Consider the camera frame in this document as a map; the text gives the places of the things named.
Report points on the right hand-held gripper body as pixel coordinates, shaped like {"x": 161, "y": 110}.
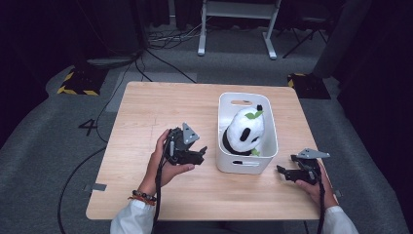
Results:
{"x": 312, "y": 170}

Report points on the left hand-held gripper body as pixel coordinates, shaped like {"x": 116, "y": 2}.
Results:
{"x": 178, "y": 143}

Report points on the black yellow striped base plate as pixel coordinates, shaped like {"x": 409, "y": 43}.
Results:
{"x": 310, "y": 86}
{"x": 82, "y": 81}

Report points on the black tripod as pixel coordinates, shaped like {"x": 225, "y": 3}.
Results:
{"x": 305, "y": 35}

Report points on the grey curtain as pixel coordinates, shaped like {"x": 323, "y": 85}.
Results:
{"x": 341, "y": 35}

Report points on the person's right hand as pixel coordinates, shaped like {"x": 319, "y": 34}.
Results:
{"x": 324, "y": 191}

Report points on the white metal stand frame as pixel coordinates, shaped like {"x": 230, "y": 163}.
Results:
{"x": 238, "y": 9}

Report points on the grey tape piece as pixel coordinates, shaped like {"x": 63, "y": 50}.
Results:
{"x": 338, "y": 193}
{"x": 97, "y": 187}

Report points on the white plastic basket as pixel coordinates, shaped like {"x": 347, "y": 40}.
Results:
{"x": 225, "y": 162}

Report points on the panda plush toy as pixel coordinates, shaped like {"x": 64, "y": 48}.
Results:
{"x": 242, "y": 125}

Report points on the person's left hand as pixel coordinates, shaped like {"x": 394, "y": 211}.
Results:
{"x": 159, "y": 172}

